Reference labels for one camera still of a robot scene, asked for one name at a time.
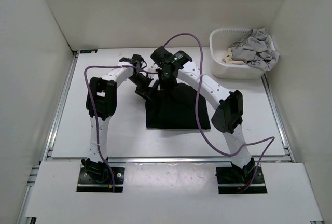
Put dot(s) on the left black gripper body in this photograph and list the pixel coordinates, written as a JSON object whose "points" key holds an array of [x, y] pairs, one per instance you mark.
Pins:
{"points": [[142, 83]]}

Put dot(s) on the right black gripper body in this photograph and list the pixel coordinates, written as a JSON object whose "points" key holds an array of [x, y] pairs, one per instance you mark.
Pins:
{"points": [[166, 83]]}

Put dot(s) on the black trousers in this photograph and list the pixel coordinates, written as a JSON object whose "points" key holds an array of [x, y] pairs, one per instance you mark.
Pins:
{"points": [[173, 109]]}

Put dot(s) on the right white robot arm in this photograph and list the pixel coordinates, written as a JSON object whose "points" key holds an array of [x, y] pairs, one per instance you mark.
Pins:
{"points": [[228, 105]]}

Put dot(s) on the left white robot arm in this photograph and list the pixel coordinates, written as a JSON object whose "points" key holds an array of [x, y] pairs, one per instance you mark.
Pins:
{"points": [[102, 83]]}

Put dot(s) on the beige garment in basket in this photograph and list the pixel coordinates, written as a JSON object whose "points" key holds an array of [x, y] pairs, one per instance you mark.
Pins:
{"points": [[228, 58]]}

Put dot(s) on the white plastic basket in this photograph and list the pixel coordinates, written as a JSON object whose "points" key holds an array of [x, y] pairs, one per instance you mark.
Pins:
{"points": [[220, 40]]}

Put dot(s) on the blue black corner label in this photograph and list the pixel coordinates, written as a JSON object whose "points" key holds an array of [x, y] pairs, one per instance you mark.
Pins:
{"points": [[88, 51]]}

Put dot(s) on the grey garment in basket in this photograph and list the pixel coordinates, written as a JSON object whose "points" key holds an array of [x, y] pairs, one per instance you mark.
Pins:
{"points": [[254, 50]]}

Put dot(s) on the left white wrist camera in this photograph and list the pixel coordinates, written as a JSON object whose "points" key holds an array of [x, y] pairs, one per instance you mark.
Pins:
{"points": [[151, 70]]}

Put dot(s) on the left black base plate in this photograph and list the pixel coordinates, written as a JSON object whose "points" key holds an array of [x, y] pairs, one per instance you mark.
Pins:
{"points": [[86, 183]]}

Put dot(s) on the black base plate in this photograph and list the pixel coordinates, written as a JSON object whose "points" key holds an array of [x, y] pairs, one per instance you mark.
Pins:
{"points": [[229, 183], [86, 183]]}

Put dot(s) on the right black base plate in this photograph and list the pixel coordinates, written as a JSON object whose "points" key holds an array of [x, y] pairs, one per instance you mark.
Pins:
{"points": [[229, 183]]}

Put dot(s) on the aluminium frame rail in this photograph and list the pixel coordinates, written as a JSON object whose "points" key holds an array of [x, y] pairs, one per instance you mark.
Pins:
{"points": [[170, 175]]}

